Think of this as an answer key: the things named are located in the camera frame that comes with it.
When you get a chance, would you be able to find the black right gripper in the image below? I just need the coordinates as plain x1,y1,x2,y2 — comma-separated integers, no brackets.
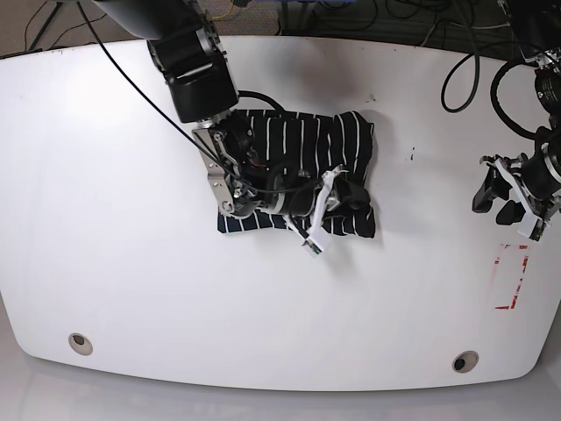
262,164,346,241

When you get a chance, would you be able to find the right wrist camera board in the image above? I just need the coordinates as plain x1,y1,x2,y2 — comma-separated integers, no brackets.
302,228,331,258

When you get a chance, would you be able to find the yellow cable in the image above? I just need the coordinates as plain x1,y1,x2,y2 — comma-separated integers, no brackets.
212,0,236,23

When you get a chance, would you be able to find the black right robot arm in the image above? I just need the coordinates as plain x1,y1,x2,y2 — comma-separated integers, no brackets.
97,1,352,239

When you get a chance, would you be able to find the table grommet hole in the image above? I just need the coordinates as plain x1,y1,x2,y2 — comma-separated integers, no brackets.
68,333,93,356
452,351,479,374

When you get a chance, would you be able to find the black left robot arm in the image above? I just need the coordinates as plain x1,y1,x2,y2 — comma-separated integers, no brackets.
472,1,560,241

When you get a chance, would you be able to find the navy white striped t-shirt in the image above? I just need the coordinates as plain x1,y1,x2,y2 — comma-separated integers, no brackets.
209,110,376,238

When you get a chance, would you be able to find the right table grommet hole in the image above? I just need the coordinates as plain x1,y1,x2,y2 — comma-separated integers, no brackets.
452,351,479,374

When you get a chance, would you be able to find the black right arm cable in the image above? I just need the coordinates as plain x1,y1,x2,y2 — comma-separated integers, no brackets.
76,0,316,196

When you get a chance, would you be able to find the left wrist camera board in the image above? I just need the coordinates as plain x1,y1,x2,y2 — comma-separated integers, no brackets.
518,213,550,242

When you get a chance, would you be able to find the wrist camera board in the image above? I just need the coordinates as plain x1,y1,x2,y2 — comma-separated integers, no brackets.
518,213,550,242
302,228,331,258

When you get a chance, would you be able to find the left table grommet hole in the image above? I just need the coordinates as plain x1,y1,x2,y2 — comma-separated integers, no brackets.
68,333,93,356

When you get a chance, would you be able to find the red tape marking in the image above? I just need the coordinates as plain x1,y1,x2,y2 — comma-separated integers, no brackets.
490,244,530,310

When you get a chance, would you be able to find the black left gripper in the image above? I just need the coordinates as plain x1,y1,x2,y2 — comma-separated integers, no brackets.
472,148,560,228

